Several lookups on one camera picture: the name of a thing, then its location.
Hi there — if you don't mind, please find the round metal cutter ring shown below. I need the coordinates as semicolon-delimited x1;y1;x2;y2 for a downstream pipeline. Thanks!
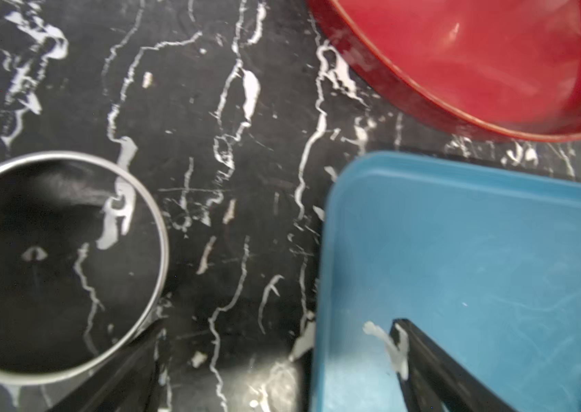
0;150;170;386

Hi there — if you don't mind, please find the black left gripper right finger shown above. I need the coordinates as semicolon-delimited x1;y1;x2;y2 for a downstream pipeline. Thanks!
390;319;514;411

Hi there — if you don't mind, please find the blue rectangular tray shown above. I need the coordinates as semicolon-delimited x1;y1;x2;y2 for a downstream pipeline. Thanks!
309;152;581;411

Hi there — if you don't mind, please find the white dough piece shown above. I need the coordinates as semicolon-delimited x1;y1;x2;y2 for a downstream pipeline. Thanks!
363;321;410;381

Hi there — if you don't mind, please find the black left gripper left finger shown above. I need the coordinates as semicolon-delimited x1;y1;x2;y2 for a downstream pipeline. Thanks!
50;321;164;411

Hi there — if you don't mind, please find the round red tray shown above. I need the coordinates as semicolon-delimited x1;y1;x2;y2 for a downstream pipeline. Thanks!
309;1;581;142

